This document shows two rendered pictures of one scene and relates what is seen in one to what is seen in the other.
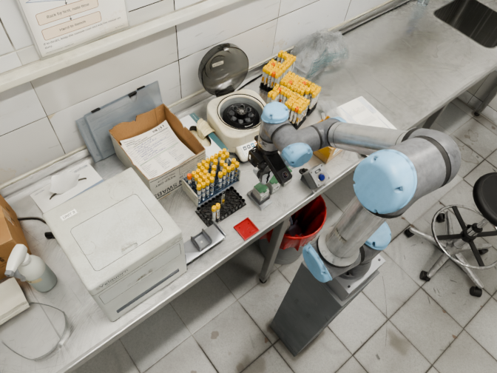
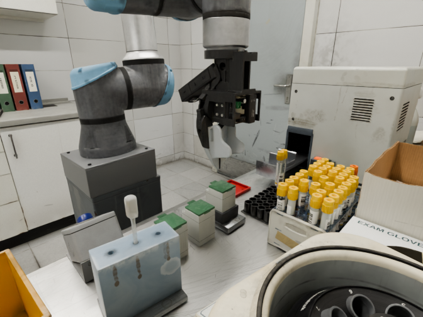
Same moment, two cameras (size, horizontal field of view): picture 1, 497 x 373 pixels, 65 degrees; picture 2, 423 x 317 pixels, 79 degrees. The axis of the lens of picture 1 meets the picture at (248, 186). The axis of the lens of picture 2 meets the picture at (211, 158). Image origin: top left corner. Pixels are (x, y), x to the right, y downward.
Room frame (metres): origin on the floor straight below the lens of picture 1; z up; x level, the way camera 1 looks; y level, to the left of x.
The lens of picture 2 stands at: (1.27, -0.06, 1.18)
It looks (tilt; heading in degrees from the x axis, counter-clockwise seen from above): 20 degrees down; 181
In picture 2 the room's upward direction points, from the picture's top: straight up
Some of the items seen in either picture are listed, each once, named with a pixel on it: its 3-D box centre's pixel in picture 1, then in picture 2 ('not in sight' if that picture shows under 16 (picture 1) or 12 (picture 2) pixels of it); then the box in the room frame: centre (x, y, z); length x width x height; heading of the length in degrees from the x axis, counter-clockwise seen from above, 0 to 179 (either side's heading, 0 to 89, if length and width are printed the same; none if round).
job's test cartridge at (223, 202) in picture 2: (260, 192); (220, 200); (0.81, -0.05, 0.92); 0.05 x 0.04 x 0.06; 47
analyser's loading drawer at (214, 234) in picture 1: (196, 244); (286, 158); (0.56, 0.15, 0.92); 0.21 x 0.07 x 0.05; 137
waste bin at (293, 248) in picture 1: (284, 226); not in sight; (1.07, -0.23, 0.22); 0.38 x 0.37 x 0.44; 137
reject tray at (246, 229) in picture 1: (246, 229); (232, 188); (0.67, -0.02, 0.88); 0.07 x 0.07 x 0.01; 47
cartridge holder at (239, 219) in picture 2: (259, 196); (220, 212); (0.81, -0.05, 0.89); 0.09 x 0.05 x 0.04; 47
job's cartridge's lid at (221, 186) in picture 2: (261, 187); (220, 185); (0.81, -0.05, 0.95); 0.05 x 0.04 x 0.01; 47
